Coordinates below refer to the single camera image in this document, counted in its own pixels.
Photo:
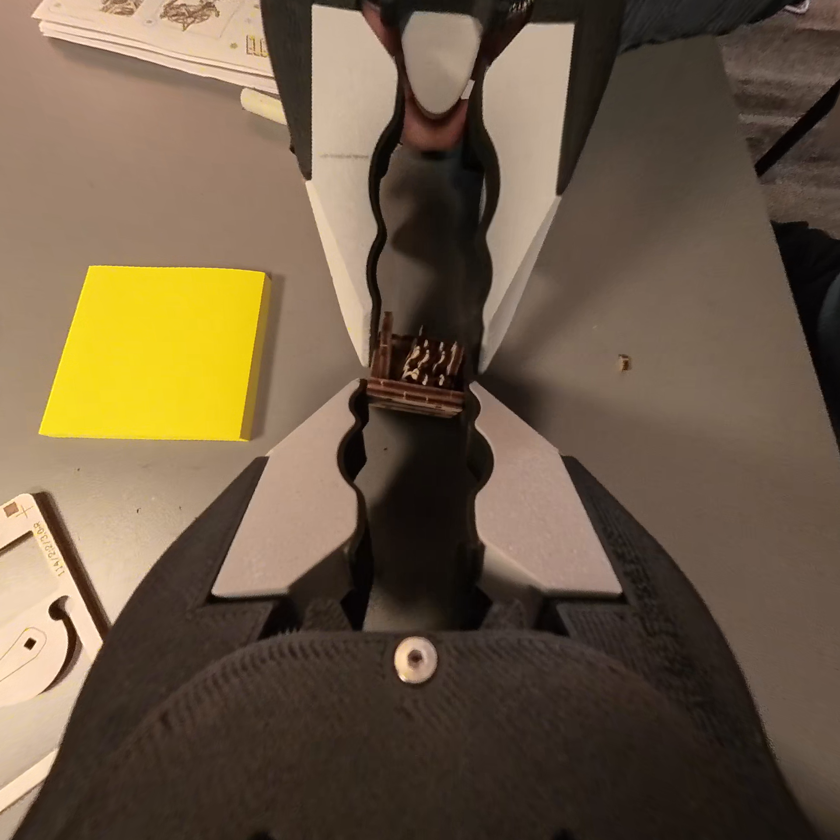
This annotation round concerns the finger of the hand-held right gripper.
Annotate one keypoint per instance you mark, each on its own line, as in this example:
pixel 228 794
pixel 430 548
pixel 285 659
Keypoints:
pixel 531 131
pixel 341 131

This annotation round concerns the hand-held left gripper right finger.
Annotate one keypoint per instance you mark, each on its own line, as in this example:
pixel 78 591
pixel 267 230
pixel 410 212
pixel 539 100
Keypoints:
pixel 551 525

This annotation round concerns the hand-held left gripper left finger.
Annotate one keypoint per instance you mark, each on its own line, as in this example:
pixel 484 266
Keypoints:
pixel 289 525

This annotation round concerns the small brown wooden model box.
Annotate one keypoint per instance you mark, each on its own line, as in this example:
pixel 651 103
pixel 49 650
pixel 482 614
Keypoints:
pixel 417 397

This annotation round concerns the printed instruction booklet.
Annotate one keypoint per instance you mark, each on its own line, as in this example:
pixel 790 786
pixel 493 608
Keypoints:
pixel 164 33

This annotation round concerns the person's right forearm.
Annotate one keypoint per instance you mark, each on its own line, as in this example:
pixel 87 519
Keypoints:
pixel 689 19

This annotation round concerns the laser-cut wooden parts sheet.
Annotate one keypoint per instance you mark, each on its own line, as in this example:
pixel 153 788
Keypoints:
pixel 72 630

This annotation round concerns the person's right hand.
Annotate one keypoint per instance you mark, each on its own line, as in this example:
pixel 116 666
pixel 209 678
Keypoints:
pixel 433 138

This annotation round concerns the pale cylindrical stick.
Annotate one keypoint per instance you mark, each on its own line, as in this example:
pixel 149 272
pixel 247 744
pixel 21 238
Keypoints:
pixel 262 105

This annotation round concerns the black metal bar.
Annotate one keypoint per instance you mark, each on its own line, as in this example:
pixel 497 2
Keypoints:
pixel 797 131

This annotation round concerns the yellow sticky note pad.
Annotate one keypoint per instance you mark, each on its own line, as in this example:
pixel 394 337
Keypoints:
pixel 157 354

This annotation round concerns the person's dark clothing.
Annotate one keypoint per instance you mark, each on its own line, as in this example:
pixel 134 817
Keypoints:
pixel 810 315

